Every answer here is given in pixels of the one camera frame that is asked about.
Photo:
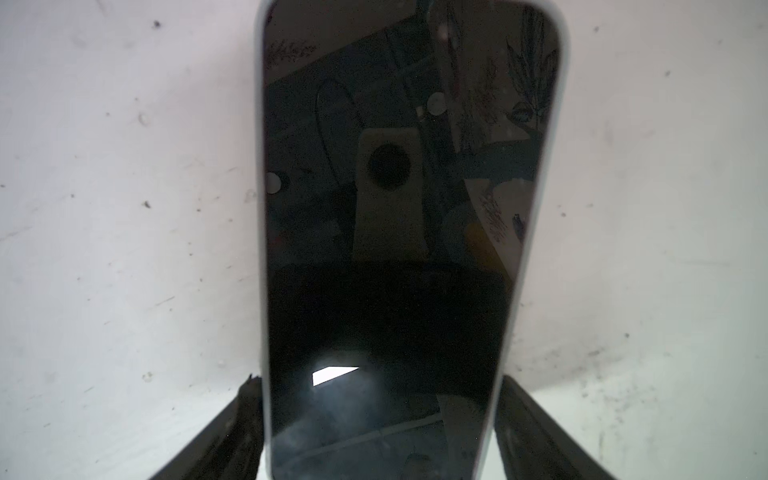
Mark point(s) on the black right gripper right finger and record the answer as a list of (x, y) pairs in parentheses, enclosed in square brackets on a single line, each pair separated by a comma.
[(533, 446)]

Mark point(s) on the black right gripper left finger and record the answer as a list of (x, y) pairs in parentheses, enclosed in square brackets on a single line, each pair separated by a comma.
[(230, 446)]

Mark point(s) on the phone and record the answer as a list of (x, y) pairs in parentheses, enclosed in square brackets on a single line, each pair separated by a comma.
[(401, 146)]

